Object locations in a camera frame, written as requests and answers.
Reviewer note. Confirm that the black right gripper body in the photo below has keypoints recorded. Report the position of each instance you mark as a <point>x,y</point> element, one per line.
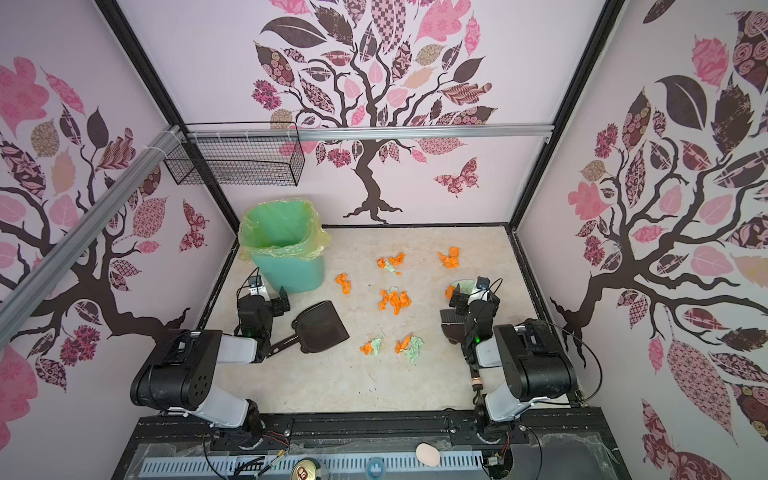
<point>462,299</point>

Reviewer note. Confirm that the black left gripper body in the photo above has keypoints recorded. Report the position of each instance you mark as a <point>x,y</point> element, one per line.
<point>275,308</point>

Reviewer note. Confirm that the dark brown hand brush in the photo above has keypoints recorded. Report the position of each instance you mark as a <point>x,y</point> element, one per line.
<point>461,330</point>

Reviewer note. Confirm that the dark brown plastic dustpan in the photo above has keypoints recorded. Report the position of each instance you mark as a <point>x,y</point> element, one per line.
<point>316,329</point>

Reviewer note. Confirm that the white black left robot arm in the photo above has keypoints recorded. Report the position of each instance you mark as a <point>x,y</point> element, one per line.
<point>178,375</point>

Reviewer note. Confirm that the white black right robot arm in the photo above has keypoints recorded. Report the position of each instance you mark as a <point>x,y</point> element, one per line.
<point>512,367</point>

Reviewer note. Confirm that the orange paper scrap far right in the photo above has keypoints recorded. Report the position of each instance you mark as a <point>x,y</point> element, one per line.
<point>450,260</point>

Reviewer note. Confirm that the orange green scrap front right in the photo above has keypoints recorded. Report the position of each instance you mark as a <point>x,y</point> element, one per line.
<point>410,347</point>

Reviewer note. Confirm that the orange green scrap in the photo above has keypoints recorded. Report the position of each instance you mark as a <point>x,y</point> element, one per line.
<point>410,347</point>
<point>372,347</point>

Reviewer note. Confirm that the green trash bin with liner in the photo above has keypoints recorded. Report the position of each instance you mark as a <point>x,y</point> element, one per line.
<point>286,241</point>

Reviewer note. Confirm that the orange paper scrap pile centre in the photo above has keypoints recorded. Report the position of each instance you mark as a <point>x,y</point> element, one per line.
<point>395,299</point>

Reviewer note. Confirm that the orange paper scrap left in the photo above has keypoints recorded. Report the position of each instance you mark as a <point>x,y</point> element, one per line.
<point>346,285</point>

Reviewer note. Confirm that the orange paper scrap back centre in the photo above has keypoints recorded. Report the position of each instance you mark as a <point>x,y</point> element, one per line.
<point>392,263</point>

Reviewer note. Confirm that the orange green scrap front left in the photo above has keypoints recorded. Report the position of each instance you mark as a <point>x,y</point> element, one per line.
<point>372,347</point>

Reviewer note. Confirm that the beige egg shaped object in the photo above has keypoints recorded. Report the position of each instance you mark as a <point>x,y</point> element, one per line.
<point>428,455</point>

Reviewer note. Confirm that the round metal tin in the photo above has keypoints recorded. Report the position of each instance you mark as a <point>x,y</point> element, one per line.
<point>307,469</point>

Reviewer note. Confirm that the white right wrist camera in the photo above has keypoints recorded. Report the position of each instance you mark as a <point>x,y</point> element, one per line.
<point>485,289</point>

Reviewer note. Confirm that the black wire mesh basket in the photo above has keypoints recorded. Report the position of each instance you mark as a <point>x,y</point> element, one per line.
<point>261,153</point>

